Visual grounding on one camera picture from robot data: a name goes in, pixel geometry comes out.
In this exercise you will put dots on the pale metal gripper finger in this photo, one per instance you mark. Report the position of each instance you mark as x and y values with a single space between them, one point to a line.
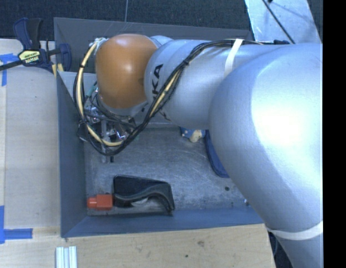
105 158
112 158

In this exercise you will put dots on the blue cloth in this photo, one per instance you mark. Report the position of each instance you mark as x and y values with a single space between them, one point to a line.
216 163

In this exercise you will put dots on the pale wood board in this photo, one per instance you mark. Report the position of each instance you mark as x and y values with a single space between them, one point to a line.
33 149

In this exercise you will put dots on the black spray head red nozzle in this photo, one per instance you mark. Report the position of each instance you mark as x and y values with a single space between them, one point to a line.
139 188

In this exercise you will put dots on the grey metal bin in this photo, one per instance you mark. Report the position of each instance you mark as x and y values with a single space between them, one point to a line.
162 160

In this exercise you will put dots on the cream toy animal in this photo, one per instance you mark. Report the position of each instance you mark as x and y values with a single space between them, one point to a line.
196 135

